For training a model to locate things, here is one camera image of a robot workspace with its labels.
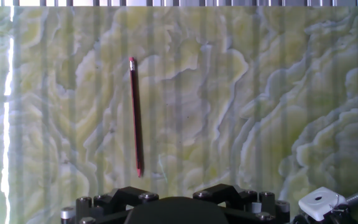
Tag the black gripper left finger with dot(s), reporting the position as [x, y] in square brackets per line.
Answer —
[113, 199]

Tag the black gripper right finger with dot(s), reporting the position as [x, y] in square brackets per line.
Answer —
[247, 199]

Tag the red black pencil with eraser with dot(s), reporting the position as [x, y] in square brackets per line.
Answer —
[135, 118]

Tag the white pencil sharpener with hole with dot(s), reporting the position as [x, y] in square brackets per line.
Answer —
[312, 206]

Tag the green marble pattern mat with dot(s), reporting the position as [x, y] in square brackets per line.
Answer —
[228, 93]

